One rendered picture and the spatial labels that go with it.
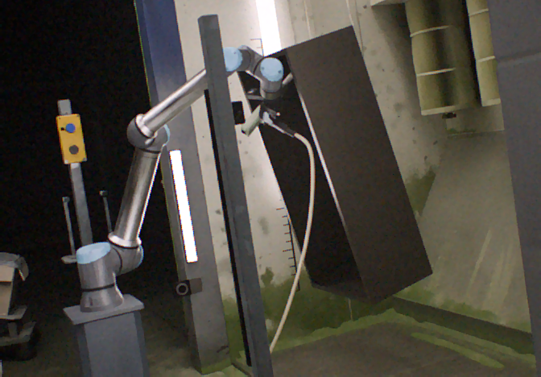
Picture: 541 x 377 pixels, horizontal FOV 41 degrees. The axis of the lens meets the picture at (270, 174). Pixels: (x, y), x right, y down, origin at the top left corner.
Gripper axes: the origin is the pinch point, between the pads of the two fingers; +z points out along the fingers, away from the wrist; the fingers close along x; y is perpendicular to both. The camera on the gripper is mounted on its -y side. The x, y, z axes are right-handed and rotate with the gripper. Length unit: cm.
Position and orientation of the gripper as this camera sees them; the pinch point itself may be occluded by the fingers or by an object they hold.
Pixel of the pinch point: (265, 118)
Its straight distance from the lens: 319.3
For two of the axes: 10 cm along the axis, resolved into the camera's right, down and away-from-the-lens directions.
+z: -0.3, 5.2, 8.6
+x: 5.4, -7.1, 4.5
